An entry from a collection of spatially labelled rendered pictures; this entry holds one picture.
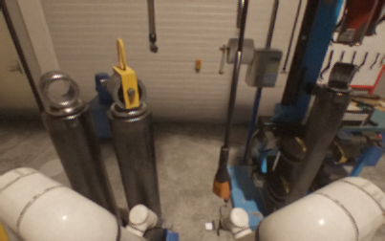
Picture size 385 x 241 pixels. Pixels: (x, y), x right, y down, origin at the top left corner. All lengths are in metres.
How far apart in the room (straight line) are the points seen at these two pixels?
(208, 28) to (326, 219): 3.01
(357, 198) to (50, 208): 0.61
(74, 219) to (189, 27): 3.01
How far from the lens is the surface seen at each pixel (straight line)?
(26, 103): 4.71
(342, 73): 1.55
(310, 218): 0.45
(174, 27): 3.22
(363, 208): 0.52
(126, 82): 0.84
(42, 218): 0.46
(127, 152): 0.99
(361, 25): 1.35
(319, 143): 1.71
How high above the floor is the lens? 1.89
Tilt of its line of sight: 30 degrees down
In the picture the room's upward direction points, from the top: 2 degrees clockwise
